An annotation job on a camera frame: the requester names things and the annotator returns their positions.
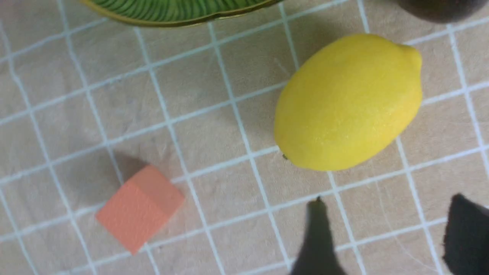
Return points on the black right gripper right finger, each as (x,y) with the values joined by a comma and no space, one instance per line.
(466,240)

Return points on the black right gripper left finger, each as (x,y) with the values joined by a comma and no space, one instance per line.
(317,255)

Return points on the yellow toy lemon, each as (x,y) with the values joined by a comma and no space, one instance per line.
(348,102)

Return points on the orange foam cube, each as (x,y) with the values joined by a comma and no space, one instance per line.
(140,208)

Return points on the green glass leaf plate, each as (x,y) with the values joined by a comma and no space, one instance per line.
(174,13)

